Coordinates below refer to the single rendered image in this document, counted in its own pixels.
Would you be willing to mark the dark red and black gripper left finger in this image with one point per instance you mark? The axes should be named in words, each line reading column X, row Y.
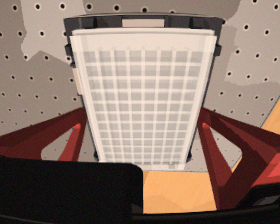
column 29, row 142

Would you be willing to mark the grey perforated base plate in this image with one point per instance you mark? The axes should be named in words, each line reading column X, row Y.
column 37, row 82

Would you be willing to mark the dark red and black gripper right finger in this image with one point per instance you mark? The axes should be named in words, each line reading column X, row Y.
column 259, row 165

